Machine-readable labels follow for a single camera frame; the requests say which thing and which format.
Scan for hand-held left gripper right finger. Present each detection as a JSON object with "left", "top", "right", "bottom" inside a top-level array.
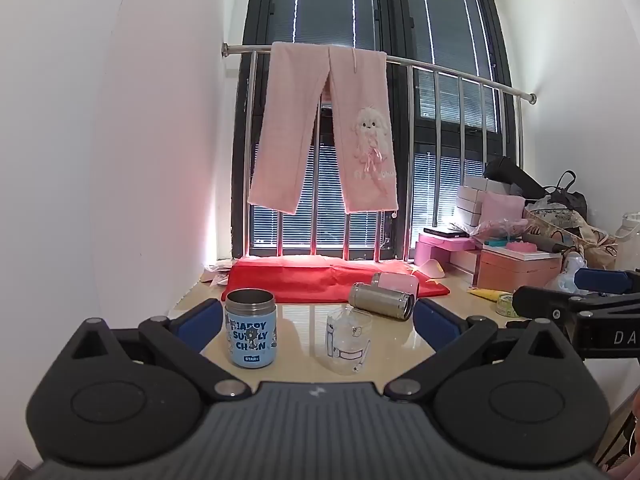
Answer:
[{"left": 384, "top": 299, "right": 572, "bottom": 403}]

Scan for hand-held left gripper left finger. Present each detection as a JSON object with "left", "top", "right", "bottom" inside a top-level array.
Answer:
[{"left": 70, "top": 300, "right": 252, "bottom": 404}]

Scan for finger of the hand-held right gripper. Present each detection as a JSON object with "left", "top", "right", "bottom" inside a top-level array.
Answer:
[
  {"left": 574, "top": 268, "right": 640, "bottom": 297},
  {"left": 512, "top": 285, "right": 598, "bottom": 322}
]

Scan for clear glass cup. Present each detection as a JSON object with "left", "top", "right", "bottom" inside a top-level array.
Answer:
[{"left": 317, "top": 304, "right": 374, "bottom": 376}]

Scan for blue printed steel cup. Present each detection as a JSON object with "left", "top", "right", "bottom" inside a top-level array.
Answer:
[{"left": 223, "top": 288, "right": 278, "bottom": 369}]

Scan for silver steel cup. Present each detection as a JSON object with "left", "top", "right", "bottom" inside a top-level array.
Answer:
[{"left": 348, "top": 282, "right": 416, "bottom": 321}]

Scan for pink steel cup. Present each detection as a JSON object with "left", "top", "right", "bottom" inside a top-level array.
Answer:
[{"left": 371, "top": 272, "right": 419, "bottom": 295}]

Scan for white baby bottle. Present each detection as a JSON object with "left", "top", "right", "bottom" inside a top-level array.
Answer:
[{"left": 545, "top": 252, "right": 588, "bottom": 293}]

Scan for clear tape roll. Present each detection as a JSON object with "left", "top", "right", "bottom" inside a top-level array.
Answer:
[{"left": 495, "top": 294, "right": 523, "bottom": 318}]

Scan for pink cardboard box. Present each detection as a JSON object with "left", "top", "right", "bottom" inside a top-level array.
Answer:
[{"left": 476, "top": 248, "right": 563, "bottom": 293}]

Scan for white plastic bottle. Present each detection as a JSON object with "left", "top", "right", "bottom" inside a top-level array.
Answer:
[{"left": 614, "top": 212, "right": 640, "bottom": 273}]

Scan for patterned tote bag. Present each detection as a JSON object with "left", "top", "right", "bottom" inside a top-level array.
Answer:
[{"left": 522, "top": 207, "right": 618, "bottom": 271}]

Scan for scattered papers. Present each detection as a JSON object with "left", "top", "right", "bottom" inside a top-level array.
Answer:
[{"left": 200, "top": 259, "right": 237, "bottom": 287}]

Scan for pink shell-shaped item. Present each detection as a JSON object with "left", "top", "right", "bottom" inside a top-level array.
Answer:
[{"left": 415, "top": 259, "right": 447, "bottom": 279}]

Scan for yellow tube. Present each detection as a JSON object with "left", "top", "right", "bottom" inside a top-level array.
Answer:
[{"left": 468, "top": 287, "right": 515, "bottom": 302}]

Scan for teal and pink tray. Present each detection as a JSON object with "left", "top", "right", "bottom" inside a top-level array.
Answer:
[{"left": 482, "top": 240, "right": 563, "bottom": 260}]

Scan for pink plastic stand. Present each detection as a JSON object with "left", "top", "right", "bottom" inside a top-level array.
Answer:
[{"left": 415, "top": 233, "right": 483, "bottom": 266}]

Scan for black handbag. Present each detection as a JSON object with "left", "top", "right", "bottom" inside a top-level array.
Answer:
[{"left": 544, "top": 170, "right": 588, "bottom": 221}]

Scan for black flat device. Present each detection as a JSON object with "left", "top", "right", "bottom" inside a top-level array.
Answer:
[{"left": 423, "top": 226, "right": 472, "bottom": 239}]

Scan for red cloth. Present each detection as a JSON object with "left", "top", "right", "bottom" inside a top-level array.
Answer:
[{"left": 221, "top": 258, "right": 450, "bottom": 304}]

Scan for stack of white boxes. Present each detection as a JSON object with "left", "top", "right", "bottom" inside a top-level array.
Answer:
[{"left": 455, "top": 176, "right": 512, "bottom": 228}]

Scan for metal window railing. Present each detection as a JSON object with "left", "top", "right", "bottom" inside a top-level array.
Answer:
[{"left": 221, "top": 43, "right": 538, "bottom": 264}]

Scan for pink pants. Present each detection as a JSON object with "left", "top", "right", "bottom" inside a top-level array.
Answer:
[{"left": 247, "top": 41, "right": 400, "bottom": 214}]

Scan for black framed window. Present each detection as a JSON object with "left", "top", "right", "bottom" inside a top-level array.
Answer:
[{"left": 231, "top": 0, "right": 516, "bottom": 261}]

